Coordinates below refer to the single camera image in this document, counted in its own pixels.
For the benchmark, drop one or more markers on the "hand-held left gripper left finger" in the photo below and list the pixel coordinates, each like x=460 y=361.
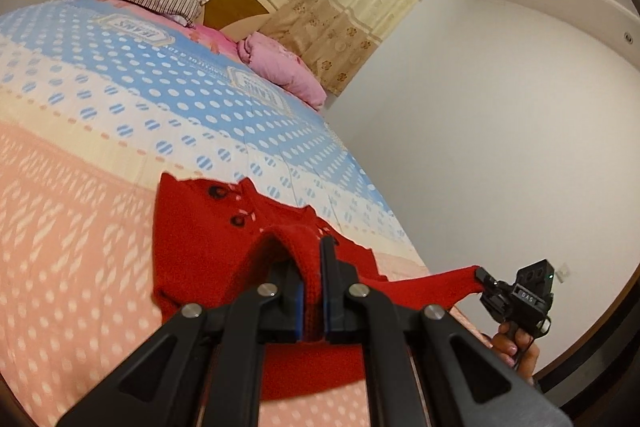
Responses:
x=298 y=309

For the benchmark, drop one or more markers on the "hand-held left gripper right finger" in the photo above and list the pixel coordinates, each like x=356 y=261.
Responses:
x=327 y=317

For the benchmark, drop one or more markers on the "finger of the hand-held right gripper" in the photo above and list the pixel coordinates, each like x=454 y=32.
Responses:
x=487 y=278
x=495 y=304

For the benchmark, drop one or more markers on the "red embroidered knit sweater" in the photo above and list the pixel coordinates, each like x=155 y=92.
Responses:
x=210 y=247

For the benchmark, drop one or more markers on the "person's right hand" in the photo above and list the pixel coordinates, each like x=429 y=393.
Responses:
x=522 y=354

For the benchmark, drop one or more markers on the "dark wooden trim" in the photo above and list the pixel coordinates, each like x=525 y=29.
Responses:
x=590 y=338

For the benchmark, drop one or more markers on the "pink pillow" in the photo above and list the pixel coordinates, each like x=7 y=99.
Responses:
x=285 y=67

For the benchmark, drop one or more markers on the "polka dot bedspread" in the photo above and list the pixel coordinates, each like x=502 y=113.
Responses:
x=100 y=132

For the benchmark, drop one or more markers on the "recessed ceiling light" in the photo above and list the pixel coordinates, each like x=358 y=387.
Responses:
x=627 y=37

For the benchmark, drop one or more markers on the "beige floral curtain panel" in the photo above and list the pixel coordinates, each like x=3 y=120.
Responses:
x=360 y=17

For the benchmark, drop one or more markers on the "white wall plate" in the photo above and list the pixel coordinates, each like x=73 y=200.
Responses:
x=565 y=272

